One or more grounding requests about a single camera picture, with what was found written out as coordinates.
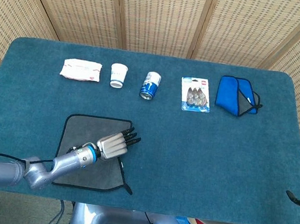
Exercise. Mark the grey and green cloth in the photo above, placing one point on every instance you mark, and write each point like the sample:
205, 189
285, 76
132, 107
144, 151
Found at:
86, 131

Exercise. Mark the woven rattan folding screen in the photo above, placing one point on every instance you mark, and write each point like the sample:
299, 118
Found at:
163, 14

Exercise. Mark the teal plush table cover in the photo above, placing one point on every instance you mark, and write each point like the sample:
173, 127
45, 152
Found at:
189, 150

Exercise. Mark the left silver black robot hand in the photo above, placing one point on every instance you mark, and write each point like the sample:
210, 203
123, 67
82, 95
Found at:
112, 147

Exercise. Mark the correction tape blister pack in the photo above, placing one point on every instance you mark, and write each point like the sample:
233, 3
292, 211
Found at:
195, 96

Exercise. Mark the white paper cup blue band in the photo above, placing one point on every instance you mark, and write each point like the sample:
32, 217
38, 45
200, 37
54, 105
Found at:
118, 74

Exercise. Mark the blue cloth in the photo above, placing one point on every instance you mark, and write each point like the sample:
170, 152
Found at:
228, 94

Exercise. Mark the white pink wet wipes pack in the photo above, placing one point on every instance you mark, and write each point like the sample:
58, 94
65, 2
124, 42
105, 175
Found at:
80, 70

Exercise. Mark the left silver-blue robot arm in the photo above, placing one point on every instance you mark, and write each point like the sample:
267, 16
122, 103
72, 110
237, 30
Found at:
63, 161

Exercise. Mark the blue white soda can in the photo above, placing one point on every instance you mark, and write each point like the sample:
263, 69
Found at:
150, 87

